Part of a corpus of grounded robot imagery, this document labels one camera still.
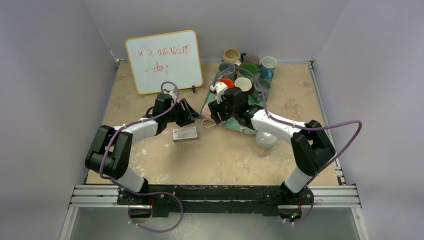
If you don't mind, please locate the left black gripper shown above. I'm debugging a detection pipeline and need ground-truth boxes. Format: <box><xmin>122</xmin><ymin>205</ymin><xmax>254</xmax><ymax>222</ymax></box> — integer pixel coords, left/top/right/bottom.
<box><xmin>164</xmin><ymin>98</ymin><xmax>200</xmax><ymax>127</ymax></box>

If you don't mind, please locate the pink faceted mug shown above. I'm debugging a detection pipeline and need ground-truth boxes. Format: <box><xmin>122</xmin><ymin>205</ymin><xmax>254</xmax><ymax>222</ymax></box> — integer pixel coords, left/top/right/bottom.
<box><xmin>200</xmin><ymin>104</ymin><xmax>216</xmax><ymax>128</ymax></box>

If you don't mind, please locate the orange mug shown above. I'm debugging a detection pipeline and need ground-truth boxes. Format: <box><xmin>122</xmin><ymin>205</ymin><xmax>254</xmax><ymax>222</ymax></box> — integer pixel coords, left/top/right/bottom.
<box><xmin>218</xmin><ymin>78</ymin><xmax>235</xmax><ymax>89</ymax></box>

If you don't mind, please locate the black mug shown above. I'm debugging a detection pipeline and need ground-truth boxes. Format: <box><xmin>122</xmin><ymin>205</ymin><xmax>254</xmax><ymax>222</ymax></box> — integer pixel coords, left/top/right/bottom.
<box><xmin>234</xmin><ymin>77</ymin><xmax>252</xmax><ymax>95</ymax></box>

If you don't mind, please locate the grey-blue upside-down mug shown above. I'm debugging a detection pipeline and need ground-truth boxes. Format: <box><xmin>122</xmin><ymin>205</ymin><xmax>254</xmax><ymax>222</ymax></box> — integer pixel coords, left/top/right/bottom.
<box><xmin>250</xmin><ymin>79</ymin><xmax>272</xmax><ymax>103</ymax></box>

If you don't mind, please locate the grey mug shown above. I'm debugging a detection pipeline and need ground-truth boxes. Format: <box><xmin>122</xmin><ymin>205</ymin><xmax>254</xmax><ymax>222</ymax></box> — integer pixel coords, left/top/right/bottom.
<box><xmin>217</xmin><ymin>61</ymin><xmax>237</xmax><ymax>82</ymax></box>

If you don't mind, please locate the cream white mug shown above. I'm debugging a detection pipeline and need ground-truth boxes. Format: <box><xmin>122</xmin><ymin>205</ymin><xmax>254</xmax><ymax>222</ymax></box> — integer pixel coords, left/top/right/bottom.
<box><xmin>236</xmin><ymin>62</ymin><xmax>260</xmax><ymax>80</ymax></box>

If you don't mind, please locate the white speckled mug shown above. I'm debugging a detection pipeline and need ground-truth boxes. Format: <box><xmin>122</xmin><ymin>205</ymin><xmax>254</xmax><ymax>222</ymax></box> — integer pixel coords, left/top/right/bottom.
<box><xmin>255</xmin><ymin>131</ymin><xmax>278</xmax><ymax>150</ymax></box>

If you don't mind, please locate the beige brown mug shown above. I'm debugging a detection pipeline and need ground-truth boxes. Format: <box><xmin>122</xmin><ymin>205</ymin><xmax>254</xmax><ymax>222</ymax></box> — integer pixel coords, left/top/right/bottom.
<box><xmin>222</xmin><ymin>48</ymin><xmax>242</xmax><ymax>65</ymax></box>

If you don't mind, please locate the mauve purple mug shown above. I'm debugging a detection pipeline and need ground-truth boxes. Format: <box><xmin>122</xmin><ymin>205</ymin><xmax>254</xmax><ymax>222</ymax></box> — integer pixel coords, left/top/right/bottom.
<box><xmin>240</xmin><ymin>53</ymin><xmax>261</xmax><ymax>66</ymax></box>

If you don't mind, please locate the blue teal mug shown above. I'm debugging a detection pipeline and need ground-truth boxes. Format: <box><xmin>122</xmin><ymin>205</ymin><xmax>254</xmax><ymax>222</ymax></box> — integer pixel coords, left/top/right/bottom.
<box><xmin>260</xmin><ymin>56</ymin><xmax>278</xmax><ymax>81</ymax></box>

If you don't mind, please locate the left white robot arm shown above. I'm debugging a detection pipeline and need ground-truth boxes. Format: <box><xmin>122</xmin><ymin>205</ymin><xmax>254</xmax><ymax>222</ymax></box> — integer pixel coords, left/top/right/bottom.
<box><xmin>84</xmin><ymin>93</ymin><xmax>201</xmax><ymax>205</ymax></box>

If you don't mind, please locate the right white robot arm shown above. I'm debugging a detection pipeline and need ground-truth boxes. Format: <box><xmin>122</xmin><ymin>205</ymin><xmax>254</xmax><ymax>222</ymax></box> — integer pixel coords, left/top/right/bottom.
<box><xmin>208</xmin><ymin>83</ymin><xmax>336</xmax><ymax>204</ymax></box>

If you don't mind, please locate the small white card box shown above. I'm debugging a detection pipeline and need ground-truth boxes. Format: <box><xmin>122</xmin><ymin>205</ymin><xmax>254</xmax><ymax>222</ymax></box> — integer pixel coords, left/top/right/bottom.
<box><xmin>172</xmin><ymin>127</ymin><xmax>199</xmax><ymax>143</ymax></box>

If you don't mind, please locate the green floral tray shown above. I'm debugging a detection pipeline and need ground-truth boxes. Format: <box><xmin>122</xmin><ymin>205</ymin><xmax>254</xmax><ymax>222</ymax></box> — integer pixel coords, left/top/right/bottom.
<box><xmin>202</xmin><ymin>70</ymin><xmax>274</xmax><ymax>135</ymax></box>

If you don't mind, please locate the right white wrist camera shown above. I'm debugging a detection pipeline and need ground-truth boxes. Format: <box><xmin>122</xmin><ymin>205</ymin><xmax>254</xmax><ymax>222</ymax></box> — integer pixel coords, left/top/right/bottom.
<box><xmin>209</xmin><ymin>81</ymin><xmax>228</xmax><ymax>104</ymax></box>

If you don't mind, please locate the white whiteboard yellow frame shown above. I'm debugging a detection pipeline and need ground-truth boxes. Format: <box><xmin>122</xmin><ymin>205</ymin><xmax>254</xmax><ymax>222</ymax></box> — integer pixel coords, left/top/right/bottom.
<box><xmin>125</xmin><ymin>29</ymin><xmax>204</xmax><ymax>95</ymax></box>

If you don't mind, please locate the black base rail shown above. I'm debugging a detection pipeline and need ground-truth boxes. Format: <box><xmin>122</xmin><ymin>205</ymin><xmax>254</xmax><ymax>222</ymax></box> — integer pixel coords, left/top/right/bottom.
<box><xmin>69</xmin><ymin>183</ymin><xmax>362</xmax><ymax>220</ymax></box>

